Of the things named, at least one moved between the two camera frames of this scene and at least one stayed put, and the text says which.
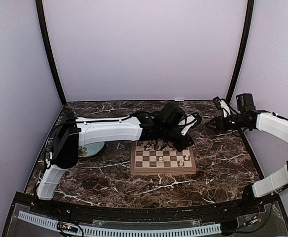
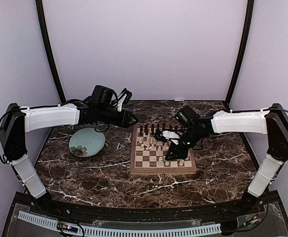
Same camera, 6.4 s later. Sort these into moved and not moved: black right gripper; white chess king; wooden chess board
Moved: black right gripper
Not moved: white chess king; wooden chess board
